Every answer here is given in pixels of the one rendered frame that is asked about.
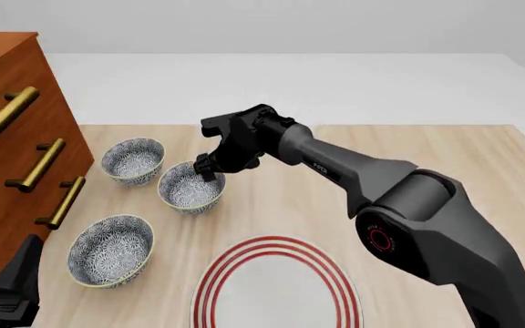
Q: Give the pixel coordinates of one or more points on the patterned blue-white bowl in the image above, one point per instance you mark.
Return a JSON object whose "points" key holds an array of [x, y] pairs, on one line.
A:
{"points": [[130, 160], [189, 194], [107, 249]]}

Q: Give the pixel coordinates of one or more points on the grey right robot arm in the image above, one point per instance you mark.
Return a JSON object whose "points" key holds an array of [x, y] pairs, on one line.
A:
{"points": [[381, 177]]}

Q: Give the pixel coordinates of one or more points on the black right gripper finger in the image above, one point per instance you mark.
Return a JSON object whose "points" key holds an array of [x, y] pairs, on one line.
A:
{"points": [[205, 167]]}

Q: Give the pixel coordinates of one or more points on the white plate with red rings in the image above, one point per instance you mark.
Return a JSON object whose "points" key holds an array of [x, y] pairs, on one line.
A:
{"points": [[271, 290]]}

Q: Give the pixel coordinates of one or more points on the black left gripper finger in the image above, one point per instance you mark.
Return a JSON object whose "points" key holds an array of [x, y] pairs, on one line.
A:
{"points": [[21, 270]]}

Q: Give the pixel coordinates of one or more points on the wooden drawer front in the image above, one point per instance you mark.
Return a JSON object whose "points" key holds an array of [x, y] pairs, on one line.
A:
{"points": [[25, 136], [21, 212], [21, 70]]}

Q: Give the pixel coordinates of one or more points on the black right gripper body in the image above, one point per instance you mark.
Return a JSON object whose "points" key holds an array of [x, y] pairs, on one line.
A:
{"points": [[235, 155]]}

